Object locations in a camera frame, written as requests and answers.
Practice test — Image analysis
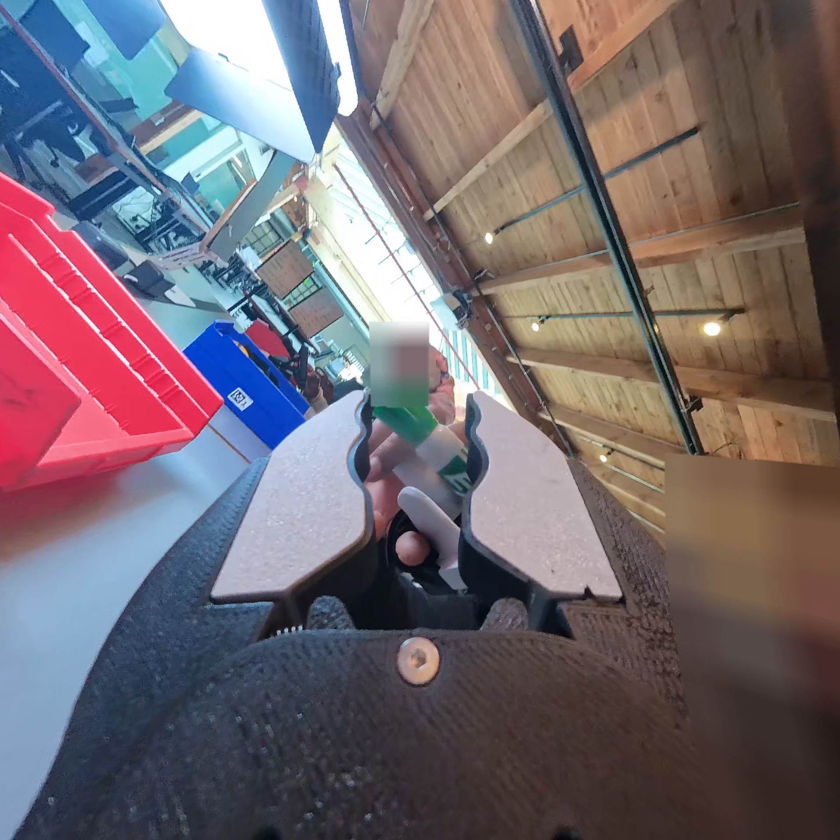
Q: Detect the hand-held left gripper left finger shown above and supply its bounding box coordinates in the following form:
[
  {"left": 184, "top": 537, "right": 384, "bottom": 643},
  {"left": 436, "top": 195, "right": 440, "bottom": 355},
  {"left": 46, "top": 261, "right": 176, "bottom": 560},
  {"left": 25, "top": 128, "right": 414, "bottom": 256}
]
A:
[{"left": 210, "top": 390, "right": 382, "bottom": 605}]

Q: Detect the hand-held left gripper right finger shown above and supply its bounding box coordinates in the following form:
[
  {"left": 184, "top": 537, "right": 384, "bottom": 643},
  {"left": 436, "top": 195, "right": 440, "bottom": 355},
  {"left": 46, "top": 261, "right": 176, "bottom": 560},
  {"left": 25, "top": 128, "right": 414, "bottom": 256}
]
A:
[{"left": 459, "top": 390, "right": 624, "bottom": 608}]

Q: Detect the green dry erase marker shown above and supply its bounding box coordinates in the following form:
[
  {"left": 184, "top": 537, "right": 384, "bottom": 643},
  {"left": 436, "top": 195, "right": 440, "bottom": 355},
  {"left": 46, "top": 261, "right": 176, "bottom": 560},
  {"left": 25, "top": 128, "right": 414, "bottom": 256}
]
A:
[{"left": 371, "top": 403, "right": 475, "bottom": 519}]

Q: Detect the blue plastic bin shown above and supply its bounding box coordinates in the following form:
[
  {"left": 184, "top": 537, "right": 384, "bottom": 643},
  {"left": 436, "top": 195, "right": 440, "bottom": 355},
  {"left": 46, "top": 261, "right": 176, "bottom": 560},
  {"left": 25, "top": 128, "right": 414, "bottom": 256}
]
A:
[{"left": 184, "top": 320, "right": 311, "bottom": 450}]

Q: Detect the person's right hand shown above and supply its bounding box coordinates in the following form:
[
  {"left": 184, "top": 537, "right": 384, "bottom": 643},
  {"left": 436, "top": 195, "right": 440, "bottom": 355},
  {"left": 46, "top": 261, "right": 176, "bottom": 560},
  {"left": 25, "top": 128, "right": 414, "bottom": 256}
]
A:
[{"left": 363, "top": 420, "right": 435, "bottom": 567}]

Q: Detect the ceiling mounted heater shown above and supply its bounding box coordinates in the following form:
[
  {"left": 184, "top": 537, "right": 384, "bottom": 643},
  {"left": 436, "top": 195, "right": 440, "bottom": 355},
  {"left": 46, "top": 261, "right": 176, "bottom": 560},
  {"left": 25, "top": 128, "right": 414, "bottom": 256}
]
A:
[{"left": 430, "top": 289, "right": 473, "bottom": 329}]

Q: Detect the red plastic bin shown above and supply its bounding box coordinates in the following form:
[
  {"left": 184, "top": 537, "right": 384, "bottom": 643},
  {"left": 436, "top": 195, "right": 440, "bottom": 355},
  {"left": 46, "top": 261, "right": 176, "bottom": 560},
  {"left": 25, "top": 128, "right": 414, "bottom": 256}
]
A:
[{"left": 0, "top": 172, "right": 224, "bottom": 493}]

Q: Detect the studio light panel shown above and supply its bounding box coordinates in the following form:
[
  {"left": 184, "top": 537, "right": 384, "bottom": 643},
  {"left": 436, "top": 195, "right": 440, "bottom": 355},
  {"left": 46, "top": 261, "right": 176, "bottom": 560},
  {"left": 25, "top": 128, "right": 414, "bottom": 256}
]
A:
[{"left": 161, "top": 0, "right": 361, "bottom": 155}]

